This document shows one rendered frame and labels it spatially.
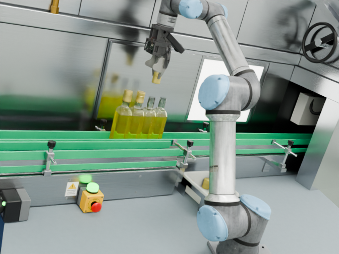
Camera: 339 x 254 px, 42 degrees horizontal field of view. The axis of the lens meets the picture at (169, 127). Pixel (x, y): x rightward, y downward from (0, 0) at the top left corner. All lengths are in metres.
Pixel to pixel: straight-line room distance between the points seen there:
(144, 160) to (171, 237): 0.34
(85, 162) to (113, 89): 0.38
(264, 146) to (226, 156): 0.96
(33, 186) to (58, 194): 0.11
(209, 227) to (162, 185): 0.50
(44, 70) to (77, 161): 0.38
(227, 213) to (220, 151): 0.20
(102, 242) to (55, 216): 0.21
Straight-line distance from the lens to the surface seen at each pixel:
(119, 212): 1.75
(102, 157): 1.70
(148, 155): 1.80
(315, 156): 2.49
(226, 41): 1.65
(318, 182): 2.54
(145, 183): 1.84
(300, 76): 2.56
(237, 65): 1.59
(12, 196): 1.57
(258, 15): 2.29
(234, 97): 1.44
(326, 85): 2.46
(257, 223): 1.54
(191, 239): 1.71
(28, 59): 1.77
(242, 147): 2.27
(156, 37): 1.78
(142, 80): 1.96
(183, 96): 2.11
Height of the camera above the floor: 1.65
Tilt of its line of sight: 19 degrees down
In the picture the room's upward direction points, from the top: 15 degrees clockwise
